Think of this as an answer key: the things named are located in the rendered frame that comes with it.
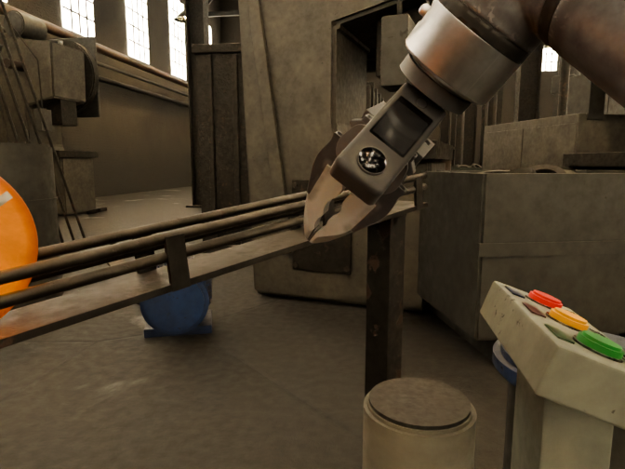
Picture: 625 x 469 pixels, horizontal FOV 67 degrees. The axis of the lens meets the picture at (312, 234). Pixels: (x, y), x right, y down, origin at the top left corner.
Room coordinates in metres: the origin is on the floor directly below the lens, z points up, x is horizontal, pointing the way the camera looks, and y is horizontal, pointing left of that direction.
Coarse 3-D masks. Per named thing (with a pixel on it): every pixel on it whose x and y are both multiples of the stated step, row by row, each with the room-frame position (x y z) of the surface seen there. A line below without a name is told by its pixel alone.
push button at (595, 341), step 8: (584, 336) 0.43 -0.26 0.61; (592, 336) 0.42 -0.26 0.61; (600, 336) 0.44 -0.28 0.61; (592, 344) 0.41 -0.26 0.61; (600, 344) 0.41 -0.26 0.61; (608, 344) 0.41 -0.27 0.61; (616, 344) 0.42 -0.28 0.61; (600, 352) 0.41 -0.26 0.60; (608, 352) 0.41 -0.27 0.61; (616, 352) 0.41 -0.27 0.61
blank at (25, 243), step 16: (0, 192) 0.40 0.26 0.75; (16, 192) 0.41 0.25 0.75; (0, 208) 0.40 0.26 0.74; (16, 208) 0.41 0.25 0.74; (0, 224) 0.40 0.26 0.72; (16, 224) 0.40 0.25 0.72; (32, 224) 0.41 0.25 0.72; (0, 240) 0.39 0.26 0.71; (16, 240) 0.40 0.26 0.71; (32, 240) 0.41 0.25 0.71; (0, 256) 0.39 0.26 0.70; (16, 256) 0.40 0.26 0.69; (32, 256) 0.41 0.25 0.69; (0, 288) 0.39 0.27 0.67; (16, 288) 0.40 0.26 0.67
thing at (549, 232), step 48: (432, 192) 2.19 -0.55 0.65; (480, 192) 1.73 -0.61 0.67; (528, 192) 1.73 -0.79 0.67; (576, 192) 1.75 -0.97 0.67; (624, 192) 1.78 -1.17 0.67; (432, 240) 2.17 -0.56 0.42; (480, 240) 1.72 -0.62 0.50; (528, 240) 1.73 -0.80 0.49; (576, 240) 1.76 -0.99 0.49; (624, 240) 1.78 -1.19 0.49; (432, 288) 2.14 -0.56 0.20; (480, 288) 1.71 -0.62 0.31; (528, 288) 1.73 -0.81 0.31; (576, 288) 1.76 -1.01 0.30; (624, 288) 1.78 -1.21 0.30; (480, 336) 1.71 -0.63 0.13; (624, 336) 2.04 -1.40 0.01
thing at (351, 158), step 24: (408, 96) 0.42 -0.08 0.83; (384, 120) 0.40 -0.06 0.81; (408, 120) 0.41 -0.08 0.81; (432, 120) 0.41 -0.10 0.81; (360, 144) 0.38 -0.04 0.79; (384, 144) 0.39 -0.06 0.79; (408, 144) 0.39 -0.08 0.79; (336, 168) 0.37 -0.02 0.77; (360, 168) 0.37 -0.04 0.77; (384, 168) 0.37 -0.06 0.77; (360, 192) 0.37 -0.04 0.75
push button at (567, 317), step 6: (552, 312) 0.50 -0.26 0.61; (558, 312) 0.50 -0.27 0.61; (564, 312) 0.50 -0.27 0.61; (570, 312) 0.52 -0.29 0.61; (558, 318) 0.49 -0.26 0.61; (564, 318) 0.49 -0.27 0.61; (570, 318) 0.49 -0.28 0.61; (576, 318) 0.49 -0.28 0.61; (582, 318) 0.50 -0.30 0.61; (570, 324) 0.48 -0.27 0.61; (576, 324) 0.48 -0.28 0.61; (582, 324) 0.48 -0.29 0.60; (588, 324) 0.50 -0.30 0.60
